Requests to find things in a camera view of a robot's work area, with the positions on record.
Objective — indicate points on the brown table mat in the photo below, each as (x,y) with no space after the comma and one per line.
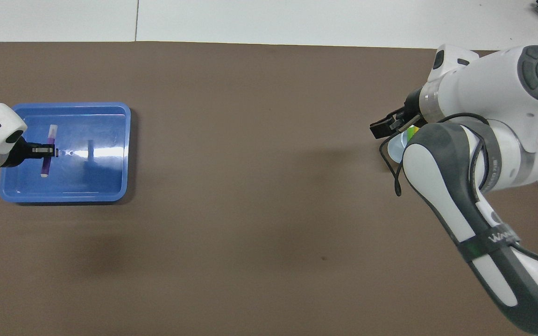
(250,186)

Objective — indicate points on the clear plastic cup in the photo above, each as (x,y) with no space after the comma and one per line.
(395,149)

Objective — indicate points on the purple pen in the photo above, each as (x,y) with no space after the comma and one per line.
(52,135)

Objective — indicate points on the blue plastic tray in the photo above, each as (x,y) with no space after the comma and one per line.
(101,177)

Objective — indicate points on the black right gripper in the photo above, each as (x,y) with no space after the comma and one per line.
(413,107)

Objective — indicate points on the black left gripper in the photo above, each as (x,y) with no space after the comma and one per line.
(21,153)

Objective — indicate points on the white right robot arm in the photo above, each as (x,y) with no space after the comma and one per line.
(484,93)

